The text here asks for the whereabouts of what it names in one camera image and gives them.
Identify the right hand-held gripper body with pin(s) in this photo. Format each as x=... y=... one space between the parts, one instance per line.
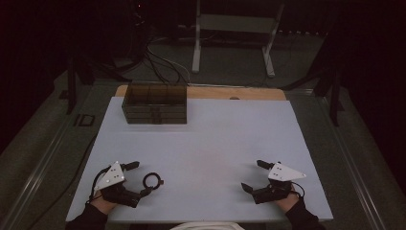
x=271 y=193

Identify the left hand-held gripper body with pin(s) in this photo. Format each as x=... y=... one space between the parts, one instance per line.
x=118 y=193

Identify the translucent bottom drawer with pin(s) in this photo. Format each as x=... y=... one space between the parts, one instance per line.
x=140 y=121

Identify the brown translucent drawer organizer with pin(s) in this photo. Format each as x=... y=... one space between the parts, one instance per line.
x=154 y=102

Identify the person's right hand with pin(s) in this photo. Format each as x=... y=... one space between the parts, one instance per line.
x=287 y=202

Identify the person's left hand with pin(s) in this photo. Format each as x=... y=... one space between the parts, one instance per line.
x=102 y=203

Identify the white foam board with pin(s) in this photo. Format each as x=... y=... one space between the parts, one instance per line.
x=207 y=150

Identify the person's white clothing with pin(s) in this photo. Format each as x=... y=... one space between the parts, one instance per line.
x=207 y=226

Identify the wooden table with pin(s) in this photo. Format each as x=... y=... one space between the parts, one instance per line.
x=220 y=92

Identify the black stand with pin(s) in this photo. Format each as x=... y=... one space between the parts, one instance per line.
x=334 y=102
x=71 y=92

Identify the grey metal stand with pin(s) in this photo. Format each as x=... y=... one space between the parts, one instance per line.
x=197 y=48

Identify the metal floor rail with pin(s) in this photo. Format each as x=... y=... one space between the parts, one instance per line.
x=351 y=169
x=35 y=179

